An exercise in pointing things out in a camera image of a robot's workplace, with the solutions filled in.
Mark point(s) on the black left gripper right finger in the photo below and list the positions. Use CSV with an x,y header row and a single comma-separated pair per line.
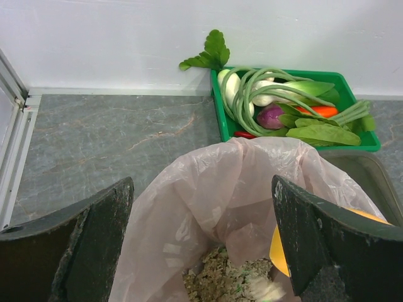
x,y
334,254

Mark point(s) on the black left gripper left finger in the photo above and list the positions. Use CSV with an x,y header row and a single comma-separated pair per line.
x,y
70,254

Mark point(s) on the yellow litter scoop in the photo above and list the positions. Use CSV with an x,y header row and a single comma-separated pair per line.
x,y
277,254

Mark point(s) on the dark grey litter tray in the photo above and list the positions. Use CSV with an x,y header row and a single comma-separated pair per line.
x,y
368,171

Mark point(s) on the pink plastic trash bag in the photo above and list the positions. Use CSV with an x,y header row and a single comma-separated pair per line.
x,y
220,193

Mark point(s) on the cat litter in bag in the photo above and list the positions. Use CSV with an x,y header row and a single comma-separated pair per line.
x,y
216,278

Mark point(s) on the green spinach leaves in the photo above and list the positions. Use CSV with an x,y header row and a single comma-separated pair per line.
x,y
344,129

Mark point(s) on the red chili pepper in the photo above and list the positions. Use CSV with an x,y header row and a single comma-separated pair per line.
x,y
244,134

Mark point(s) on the orange carrot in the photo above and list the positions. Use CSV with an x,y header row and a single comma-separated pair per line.
x,y
324,111

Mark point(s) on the purple onion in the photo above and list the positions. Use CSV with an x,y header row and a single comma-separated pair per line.
x,y
268,117

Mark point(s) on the green plastic vegetable crate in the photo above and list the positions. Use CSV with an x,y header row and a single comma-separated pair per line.
x,y
227,126

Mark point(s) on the bok choy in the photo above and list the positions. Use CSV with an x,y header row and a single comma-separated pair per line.
x,y
307,91

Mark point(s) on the long green beans bundle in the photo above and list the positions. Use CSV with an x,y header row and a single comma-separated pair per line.
x,y
244,112

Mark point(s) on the white radish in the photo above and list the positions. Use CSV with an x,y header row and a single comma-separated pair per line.
x,y
231,89

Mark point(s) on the green leafy sprig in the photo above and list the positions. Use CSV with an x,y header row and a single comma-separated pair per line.
x,y
215,55

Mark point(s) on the aluminium frame post left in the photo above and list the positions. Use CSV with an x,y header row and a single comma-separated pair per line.
x,y
19,113

